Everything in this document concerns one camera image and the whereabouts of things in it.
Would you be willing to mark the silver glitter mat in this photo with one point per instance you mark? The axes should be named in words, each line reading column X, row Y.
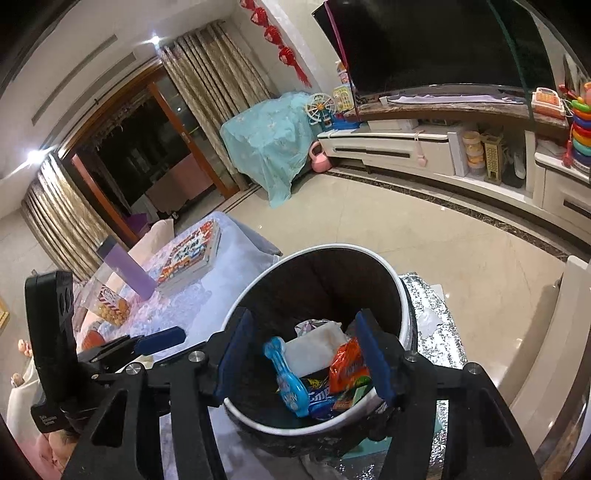
column 443, row 323

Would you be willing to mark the person's left hand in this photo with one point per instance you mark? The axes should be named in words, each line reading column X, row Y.
column 57, row 450

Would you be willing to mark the beige plush toy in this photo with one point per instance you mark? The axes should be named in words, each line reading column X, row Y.
column 24, row 348

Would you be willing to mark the pink kettlebell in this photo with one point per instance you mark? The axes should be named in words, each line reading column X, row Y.
column 319, row 159

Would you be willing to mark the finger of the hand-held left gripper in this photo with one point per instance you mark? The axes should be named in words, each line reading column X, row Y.
column 161, row 339
column 108, row 353

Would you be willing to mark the colourful children's book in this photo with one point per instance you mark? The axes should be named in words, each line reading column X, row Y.
column 189, row 251

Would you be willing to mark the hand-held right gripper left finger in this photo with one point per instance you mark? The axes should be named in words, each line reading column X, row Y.
column 235, row 357

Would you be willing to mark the gold box grater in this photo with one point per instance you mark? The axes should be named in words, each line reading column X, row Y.
column 493, row 159

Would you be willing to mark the red apple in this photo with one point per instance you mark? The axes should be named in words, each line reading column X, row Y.
column 93, row 338

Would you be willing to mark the white television cabinet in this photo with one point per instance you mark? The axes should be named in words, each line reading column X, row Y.
column 406, row 147

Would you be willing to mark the black television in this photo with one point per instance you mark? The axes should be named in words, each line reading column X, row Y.
column 429, row 41

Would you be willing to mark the thick white-edged book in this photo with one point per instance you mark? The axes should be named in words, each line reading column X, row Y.
column 194, row 278

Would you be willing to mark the ceiling spotlight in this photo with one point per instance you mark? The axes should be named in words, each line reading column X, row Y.
column 34, row 157
column 157, row 40

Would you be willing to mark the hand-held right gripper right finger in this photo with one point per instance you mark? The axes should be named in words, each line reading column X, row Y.
column 376, row 360

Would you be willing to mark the wooden sliding glass door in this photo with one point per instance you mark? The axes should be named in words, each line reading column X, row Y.
column 138, row 152

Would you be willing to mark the toy cash register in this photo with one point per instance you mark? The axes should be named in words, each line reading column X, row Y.
column 548, row 104

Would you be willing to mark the stacking rings toy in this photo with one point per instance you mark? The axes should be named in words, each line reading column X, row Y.
column 579, row 134

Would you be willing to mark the purple thermos bottle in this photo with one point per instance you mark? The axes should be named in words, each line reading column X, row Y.
column 129, row 270

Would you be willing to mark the black bin with white rim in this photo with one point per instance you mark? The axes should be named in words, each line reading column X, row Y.
column 314, row 286

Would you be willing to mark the red heart hanging decoration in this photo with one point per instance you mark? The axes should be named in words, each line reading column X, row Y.
column 272, row 32

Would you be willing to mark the white chair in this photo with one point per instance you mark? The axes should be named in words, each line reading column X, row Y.
column 554, row 360

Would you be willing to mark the teal cloth cover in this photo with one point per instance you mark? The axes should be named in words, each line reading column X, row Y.
column 263, row 143

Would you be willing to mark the colourful toy board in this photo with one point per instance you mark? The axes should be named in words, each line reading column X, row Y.
column 344, row 99

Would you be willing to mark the ferris wheel toy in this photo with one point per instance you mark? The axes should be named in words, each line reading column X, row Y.
column 318, row 108

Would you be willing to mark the blue toy base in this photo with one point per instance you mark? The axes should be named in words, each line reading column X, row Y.
column 345, row 124

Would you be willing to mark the orange and white containers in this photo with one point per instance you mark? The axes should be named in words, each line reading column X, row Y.
column 472, row 154

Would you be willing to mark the light blue bone-shaped packet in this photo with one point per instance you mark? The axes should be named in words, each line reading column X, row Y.
column 286, row 378

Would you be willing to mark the gold curtain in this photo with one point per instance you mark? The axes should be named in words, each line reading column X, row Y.
column 217, row 83
column 60, row 217

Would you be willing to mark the orange red snack packet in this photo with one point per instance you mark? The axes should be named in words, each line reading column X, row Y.
column 348, row 369

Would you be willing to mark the clear jar of snack balls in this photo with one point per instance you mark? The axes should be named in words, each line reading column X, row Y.
column 108, row 302

